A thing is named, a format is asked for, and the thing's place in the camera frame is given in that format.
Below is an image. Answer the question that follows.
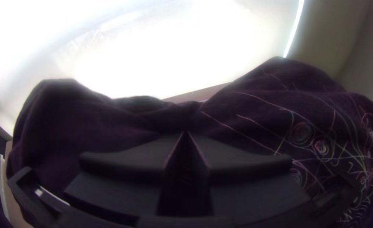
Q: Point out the heap of clothes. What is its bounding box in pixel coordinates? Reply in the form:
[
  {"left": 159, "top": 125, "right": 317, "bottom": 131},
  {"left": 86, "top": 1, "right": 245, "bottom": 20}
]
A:
[{"left": 6, "top": 56, "right": 373, "bottom": 228}]

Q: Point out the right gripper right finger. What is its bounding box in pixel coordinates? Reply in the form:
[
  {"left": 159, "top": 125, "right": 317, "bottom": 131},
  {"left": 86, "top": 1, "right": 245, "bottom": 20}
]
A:
[{"left": 186, "top": 130, "right": 312, "bottom": 223}]

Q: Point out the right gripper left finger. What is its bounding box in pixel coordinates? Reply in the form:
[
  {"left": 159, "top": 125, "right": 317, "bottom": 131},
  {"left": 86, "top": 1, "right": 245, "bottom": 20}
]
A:
[{"left": 63, "top": 130, "right": 188, "bottom": 223}]

